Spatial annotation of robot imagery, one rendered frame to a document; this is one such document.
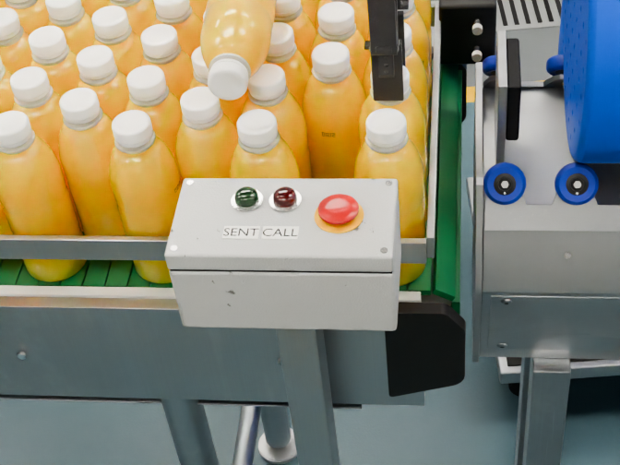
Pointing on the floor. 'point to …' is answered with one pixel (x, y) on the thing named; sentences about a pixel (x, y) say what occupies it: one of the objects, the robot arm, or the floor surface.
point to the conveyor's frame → (212, 360)
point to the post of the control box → (309, 395)
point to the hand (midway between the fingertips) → (388, 57)
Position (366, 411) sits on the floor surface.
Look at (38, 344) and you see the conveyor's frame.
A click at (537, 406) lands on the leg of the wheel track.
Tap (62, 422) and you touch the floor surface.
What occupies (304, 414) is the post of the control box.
